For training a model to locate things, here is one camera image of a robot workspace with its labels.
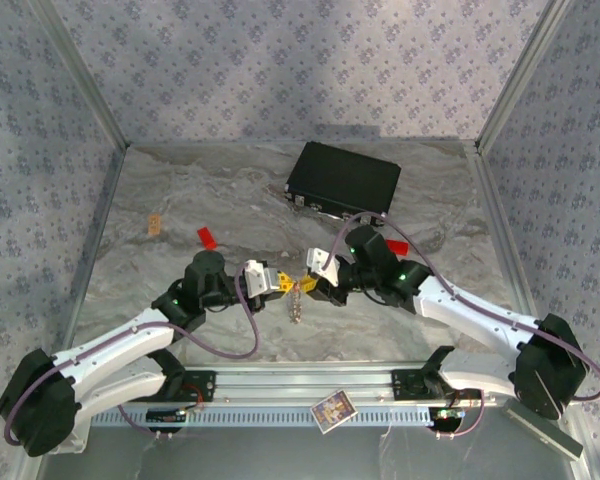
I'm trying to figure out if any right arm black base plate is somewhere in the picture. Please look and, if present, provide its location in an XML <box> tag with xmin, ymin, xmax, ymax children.
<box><xmin>390</xmin><ymin>368</ymin><xmax>484</xmax><ymax>401</ymax></box>

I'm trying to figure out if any colourful picture card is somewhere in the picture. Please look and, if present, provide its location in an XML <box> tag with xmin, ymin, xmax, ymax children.
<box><xmin>309</xmin><ymin>388</ymin><xmax>359</xmax><ymax>435</ymax></box>

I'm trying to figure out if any aluminium table edge rail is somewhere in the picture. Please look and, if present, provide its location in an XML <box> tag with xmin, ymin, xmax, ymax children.
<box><xmin>464</xmin><ymin>142</ymin><xmax>600</xmax><ymax>480</ymax></box>
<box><xmin>62</xmin><ymin>144</ymin><xmax>131</xmax><ymax>351</ymax></box>

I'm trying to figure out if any grey metal bar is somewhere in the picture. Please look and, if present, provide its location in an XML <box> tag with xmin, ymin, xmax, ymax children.
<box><xmin>499</xmin><ymin>399</ymin><xmax>584</xmax><ymax>461</ymax></box>

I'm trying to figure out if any aluminium mounting rail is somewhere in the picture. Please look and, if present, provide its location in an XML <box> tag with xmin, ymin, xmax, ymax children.
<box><xmin>182</xmin><ymin>363</ymin><xmax>579</xmax><ymax>406</ymax></box>

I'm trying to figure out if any small controller board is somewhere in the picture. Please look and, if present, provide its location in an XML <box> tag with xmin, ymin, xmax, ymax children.
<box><xmin>428</xmin><ymin>407</ymin><xmax>466</xmax><ymax>434</ymax></box>
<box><xmin>147</xmin><ymin>407</ymin><xmax>189</xmax><ymax>425</ymax></box>

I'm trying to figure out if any aluminium frame post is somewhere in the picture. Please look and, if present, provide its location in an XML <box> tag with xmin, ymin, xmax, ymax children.
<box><xmin>29</xmin><ymin>0</ymin><xmax>132</xmax><ymax>150</ymax></box>
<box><xmin>473</xmin><ymin>0</ymin><xmax>579</xmax><ymax>154</ymax></box>

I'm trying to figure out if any grey slotted cable duct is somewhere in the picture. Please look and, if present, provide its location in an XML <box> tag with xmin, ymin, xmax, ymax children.
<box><xmin>90</xmin><ymin>405</ymin><xmax>431</xmax><ymax>429</ymax></box>

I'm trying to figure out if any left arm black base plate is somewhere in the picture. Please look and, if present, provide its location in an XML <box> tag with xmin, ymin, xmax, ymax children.
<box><xmin>144</xmin><ymin>369</ymin><xmax>217</xmax><ymax>404</ymax></box>

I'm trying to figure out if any black case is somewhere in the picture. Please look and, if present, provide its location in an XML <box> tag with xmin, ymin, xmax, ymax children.
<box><xmin>283</xmin><ymin>140</ymin><xmax>402</xmax><ymax>222</ymax></box>

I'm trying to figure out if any white plastic bracket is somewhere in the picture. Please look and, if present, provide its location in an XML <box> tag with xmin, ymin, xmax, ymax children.
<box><xmin>49</xmin><ymin>424</ymin><xmax>89</xmax><ymax>455</ymax></box>

